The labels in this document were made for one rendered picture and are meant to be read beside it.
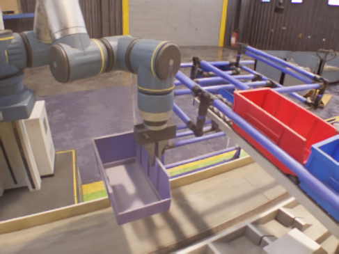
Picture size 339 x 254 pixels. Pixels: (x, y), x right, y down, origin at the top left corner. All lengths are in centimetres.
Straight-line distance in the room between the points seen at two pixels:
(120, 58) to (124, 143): 40
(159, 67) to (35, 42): 88
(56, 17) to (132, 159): 63
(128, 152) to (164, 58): 51
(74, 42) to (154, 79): 23
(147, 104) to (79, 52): 23
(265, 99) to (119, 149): 60
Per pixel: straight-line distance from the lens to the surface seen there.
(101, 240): 106
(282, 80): 579
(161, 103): 65
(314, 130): 79
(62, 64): 62
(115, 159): 99
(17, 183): 210
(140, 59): 63
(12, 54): 130
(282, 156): 63
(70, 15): 67
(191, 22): 1202
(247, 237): 91
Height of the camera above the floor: 160
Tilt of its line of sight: 28 degrees down
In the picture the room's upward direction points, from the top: 3 degrees clockwise
